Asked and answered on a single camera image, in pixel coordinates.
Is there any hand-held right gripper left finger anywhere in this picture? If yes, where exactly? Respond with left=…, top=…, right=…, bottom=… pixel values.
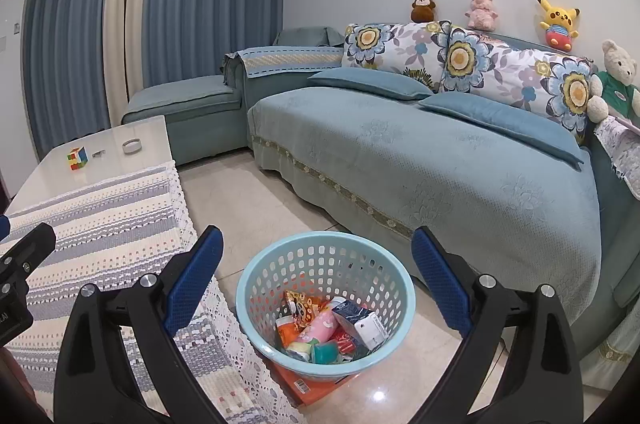
left=54, top=225, right=231, bottom=424

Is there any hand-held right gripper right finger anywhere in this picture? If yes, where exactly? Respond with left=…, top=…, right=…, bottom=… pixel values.
left=411, top=225, right=583, bottom=424

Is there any light blue plastic basket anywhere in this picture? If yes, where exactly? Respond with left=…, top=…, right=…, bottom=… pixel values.
left=235, top=231, right=417, bottom=382

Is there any blue and white milk carton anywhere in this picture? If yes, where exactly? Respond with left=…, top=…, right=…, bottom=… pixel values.
left=331, top=297, right=388, bottom=351

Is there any orange paper cup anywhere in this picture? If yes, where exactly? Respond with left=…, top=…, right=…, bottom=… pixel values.
left=276, top=315, right=303, bottom=347

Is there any pink bottle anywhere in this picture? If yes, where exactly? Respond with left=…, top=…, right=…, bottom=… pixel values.
left=287, top=307, right=337, bottom=357

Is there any striped woven tablecloth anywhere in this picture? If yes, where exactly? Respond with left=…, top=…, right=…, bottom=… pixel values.
left=0, top=159, right=306, bottom=424

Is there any teal plastic cup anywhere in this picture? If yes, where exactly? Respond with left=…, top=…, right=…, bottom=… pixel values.
left=312, top=340, right=341, bottom=363

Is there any blue-green sofa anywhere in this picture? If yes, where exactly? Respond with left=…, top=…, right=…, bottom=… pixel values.
left=121, top=26, right=640, bottom=392

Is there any white standing air conditioner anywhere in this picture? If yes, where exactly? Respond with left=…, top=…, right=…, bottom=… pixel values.
left=0, top=0, right=28, bottom=200

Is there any flat orange box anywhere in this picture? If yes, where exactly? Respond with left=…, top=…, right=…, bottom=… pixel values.
left=267, top=349, right=361, bottom=406

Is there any blue pillow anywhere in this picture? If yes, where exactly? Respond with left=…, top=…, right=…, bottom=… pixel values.
left=307, top=68, right=433, bottom=101
left=417, top=92, right=586, bottom=172

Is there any floral cushion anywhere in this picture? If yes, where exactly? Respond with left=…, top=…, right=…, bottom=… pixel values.
left=440, top=24, right=596, bottom=145
left=342, top=22, right=453, bottom=92

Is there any white lace armrest cover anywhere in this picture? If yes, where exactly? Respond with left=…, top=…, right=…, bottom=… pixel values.
left=594, top=114, right=640, bottom=200

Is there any beige banded armrest cover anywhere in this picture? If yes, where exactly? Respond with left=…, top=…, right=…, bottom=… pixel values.
left=222, top=46, right=346, bottom=80

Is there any white teddy bear green shirt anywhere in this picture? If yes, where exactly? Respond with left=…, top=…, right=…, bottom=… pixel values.
left=586, top=39, right=640, bottom=125

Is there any brown monkey plush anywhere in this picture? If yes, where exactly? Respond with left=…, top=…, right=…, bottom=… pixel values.
left=411, top=0, right=439, bottom=24

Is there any pink pig plush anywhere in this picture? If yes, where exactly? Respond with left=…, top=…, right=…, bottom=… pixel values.
left=465, top=0, right=497, bottom=31

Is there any yellow plush toy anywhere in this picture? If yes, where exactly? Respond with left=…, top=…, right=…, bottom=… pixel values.
left=535, top=0, right=581, bottom=51

